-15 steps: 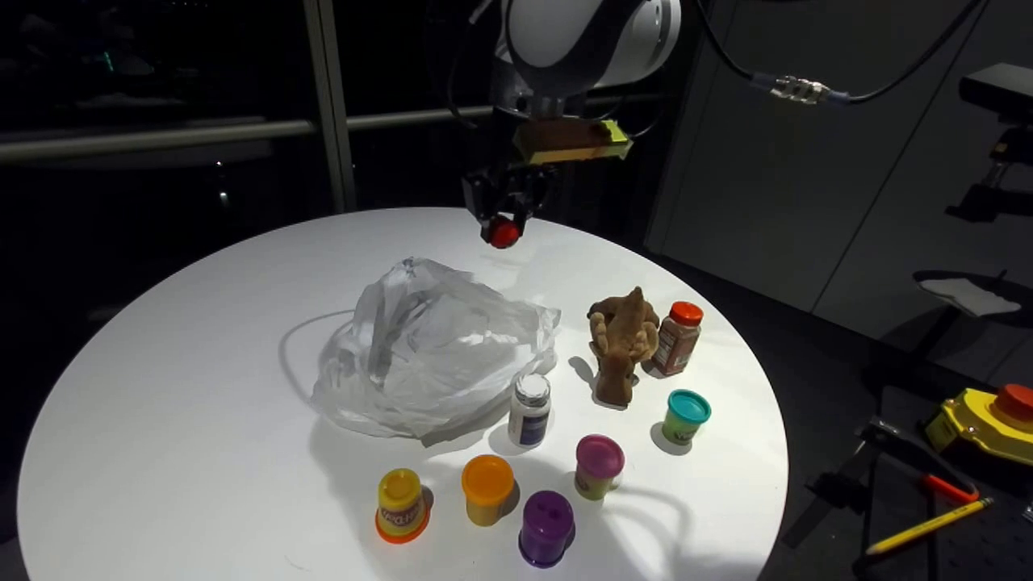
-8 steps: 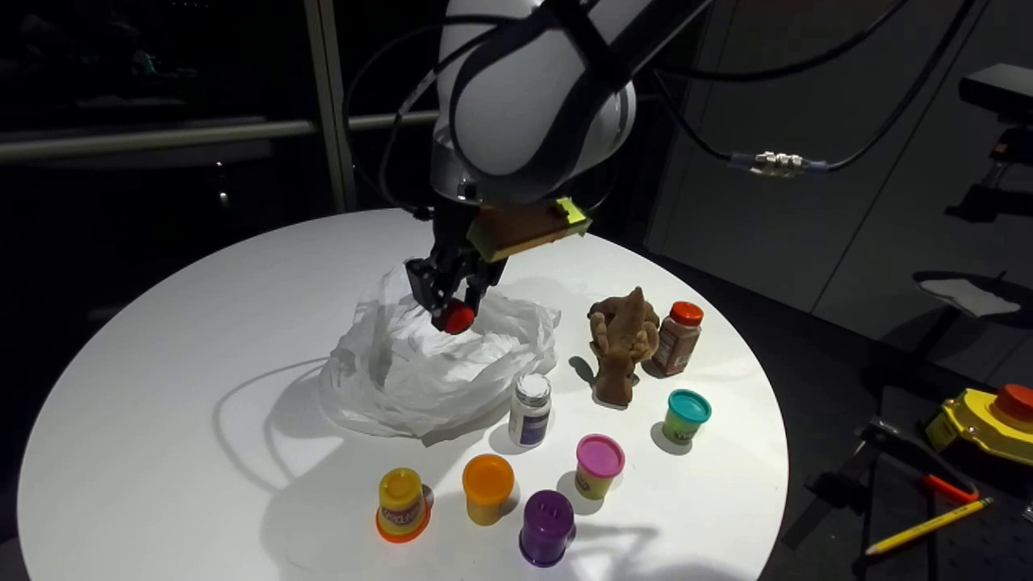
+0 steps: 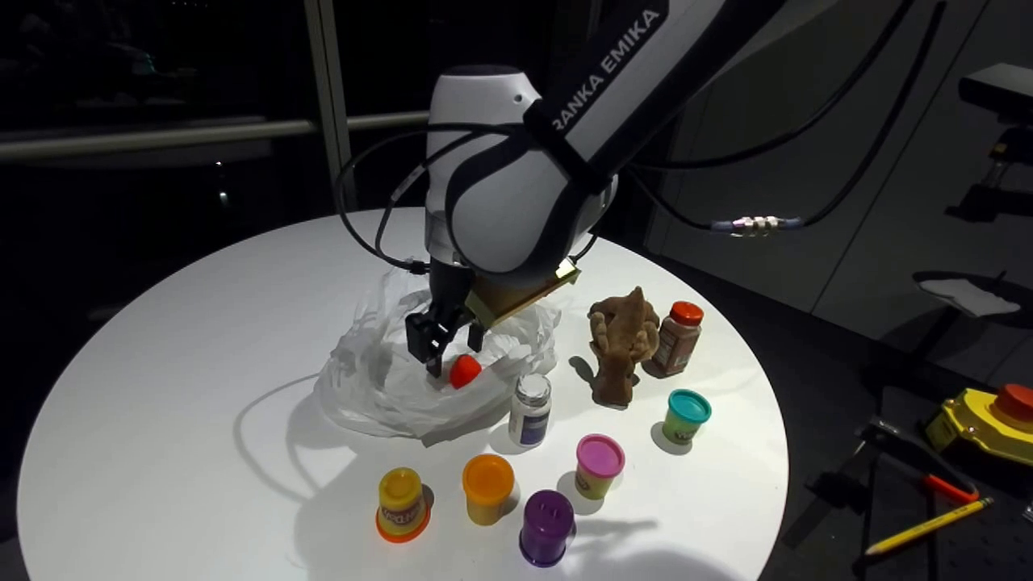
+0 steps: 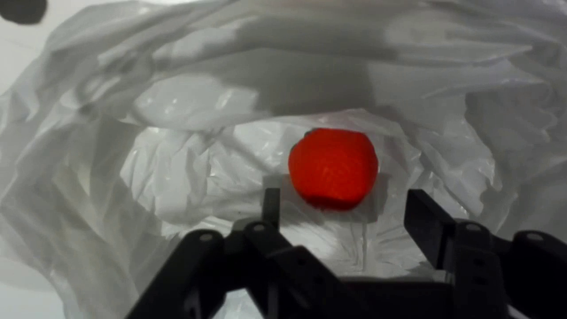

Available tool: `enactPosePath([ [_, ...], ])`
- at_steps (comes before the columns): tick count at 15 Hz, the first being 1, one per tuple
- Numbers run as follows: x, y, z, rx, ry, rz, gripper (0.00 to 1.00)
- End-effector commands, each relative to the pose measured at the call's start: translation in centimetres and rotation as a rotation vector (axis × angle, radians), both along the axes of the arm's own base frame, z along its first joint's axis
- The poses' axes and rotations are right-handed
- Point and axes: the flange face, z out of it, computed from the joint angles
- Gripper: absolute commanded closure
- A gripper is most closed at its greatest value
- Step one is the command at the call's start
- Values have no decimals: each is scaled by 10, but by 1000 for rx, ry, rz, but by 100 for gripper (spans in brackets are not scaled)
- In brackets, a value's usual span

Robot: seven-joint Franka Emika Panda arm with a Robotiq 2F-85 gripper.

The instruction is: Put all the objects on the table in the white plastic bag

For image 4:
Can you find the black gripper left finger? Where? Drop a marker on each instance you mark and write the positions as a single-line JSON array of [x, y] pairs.
[[248, 272]]

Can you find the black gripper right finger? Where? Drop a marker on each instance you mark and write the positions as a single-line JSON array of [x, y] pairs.
[[471, 260]]

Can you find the red toy strawberry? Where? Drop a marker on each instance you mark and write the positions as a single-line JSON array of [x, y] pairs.
[[331, 170]]

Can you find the white plastic bag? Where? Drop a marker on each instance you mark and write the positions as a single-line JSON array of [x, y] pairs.
[[177, 108]]

